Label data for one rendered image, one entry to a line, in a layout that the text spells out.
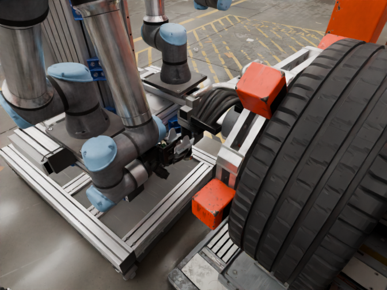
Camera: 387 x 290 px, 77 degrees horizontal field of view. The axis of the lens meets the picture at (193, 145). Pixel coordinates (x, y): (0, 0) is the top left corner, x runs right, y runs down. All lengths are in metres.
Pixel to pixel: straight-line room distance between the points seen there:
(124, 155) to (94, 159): 0.07
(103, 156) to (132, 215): 0.88
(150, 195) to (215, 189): 0.89
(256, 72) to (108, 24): 0.30
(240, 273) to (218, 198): 0.68
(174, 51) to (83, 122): 0.50
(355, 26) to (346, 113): 0.68
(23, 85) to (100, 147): 0.25
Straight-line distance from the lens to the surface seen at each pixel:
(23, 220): 1.92
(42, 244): 1.75
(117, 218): 1.42
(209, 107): 0.65
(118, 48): 0.56
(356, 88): 0.53
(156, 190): 1.48
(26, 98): 0.76
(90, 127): 0.91
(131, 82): 0.58
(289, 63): 0.68
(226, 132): 0.84
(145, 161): 0.69
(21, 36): 0.59
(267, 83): 0.50
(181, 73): 1.17
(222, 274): 1.31
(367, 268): 1.64
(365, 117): 0.51
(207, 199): 0.59
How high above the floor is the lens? 1.37
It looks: 42 degrees down
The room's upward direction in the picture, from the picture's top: straight up
